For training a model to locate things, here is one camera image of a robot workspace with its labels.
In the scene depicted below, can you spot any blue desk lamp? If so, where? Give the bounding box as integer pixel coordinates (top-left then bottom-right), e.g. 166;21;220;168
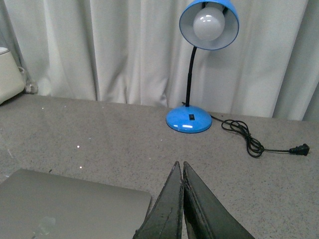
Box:
165;0;240;133

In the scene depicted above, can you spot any black lamp power cable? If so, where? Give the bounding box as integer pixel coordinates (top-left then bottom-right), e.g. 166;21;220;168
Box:
210;115;311;158

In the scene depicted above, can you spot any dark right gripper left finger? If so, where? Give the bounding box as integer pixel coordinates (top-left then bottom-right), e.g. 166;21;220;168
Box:
133;162;184;239

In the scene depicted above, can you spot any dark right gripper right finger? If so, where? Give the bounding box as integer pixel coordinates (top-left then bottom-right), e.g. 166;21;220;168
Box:
183;161;253;239

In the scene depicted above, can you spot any white blender appliance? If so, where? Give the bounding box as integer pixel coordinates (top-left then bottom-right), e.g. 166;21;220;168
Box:
0;47;25;104

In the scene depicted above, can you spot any silver laptop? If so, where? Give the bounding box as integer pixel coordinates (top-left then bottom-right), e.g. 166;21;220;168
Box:
0;169;151;239

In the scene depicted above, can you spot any white curtain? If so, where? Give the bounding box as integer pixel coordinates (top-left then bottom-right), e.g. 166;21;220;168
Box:
0;0;319;121

